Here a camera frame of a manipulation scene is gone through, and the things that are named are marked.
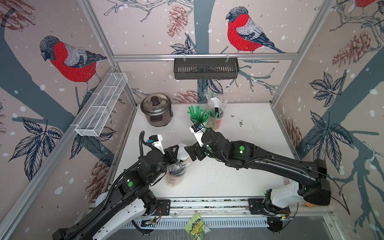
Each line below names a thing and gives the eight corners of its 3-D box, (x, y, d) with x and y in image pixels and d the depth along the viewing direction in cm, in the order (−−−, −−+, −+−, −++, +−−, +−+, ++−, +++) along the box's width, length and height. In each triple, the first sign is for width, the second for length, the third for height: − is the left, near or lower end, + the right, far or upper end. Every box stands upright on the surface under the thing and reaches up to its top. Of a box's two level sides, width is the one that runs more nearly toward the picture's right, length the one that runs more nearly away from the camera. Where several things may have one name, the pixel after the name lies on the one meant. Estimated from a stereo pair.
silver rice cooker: (145, 130, 106) (136, 112, 90) (150, 111, 119) (143, 91, 103) (171, 130, 106) (166, 112, 90) (173, 111, 119) (170, 91, 103)
